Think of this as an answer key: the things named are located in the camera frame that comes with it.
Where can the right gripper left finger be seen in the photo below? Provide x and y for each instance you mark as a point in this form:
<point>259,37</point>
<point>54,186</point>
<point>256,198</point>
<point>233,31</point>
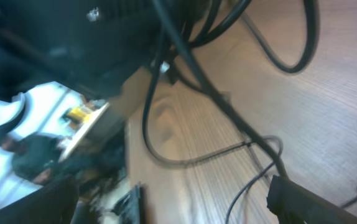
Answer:
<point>53,203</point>

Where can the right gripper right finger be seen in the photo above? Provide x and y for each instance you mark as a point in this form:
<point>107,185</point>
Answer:
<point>292,204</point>

